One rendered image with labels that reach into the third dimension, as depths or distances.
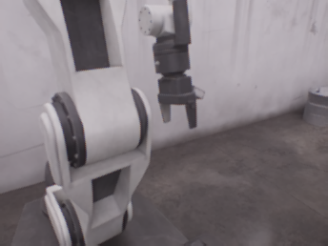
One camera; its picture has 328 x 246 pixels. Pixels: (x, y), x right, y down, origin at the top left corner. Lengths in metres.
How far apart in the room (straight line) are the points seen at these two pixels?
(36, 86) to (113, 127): 0.89
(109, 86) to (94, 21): 0.13
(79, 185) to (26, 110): 0.87
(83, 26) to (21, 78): 0.82
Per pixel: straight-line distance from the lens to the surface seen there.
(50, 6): 0.44
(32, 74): 1.28
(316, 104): 2.23
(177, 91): 0.59
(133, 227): 0.89
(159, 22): 0.58
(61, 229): 0.73
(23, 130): 1.36
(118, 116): 0.44
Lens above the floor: 0.80
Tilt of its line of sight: 22 degrees down
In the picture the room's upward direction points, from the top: straight up
